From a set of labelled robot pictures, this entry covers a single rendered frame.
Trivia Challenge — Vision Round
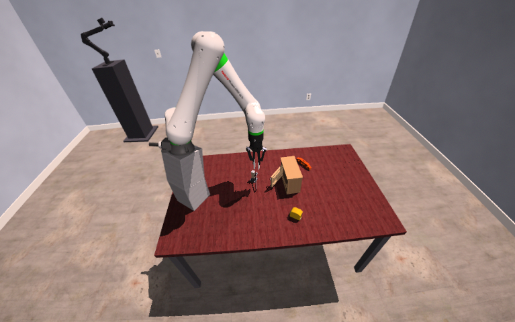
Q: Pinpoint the wooden cabinet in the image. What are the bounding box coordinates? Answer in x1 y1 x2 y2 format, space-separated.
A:
270 156 303 194

